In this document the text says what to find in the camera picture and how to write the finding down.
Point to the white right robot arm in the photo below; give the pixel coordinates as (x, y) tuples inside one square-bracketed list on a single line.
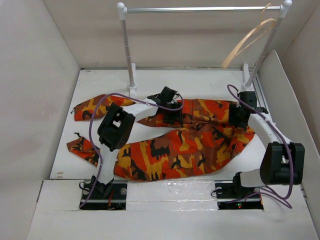
[(249, 180)]

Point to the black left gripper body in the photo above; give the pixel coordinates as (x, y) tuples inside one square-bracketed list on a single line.
[(169, 116)]

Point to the beige wooden hanger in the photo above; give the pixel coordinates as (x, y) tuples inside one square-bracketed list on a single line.
[(261, 29)]

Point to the orange camouflage trousers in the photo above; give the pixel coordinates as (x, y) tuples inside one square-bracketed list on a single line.
[(201, 142)]

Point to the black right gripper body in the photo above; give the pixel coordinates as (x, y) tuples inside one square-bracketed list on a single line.
[(234, 112)]

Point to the white clothes rack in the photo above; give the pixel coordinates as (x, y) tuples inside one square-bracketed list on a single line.
[(185, 34)]

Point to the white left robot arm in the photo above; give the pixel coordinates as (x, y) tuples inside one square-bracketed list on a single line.
[(115, 130)]

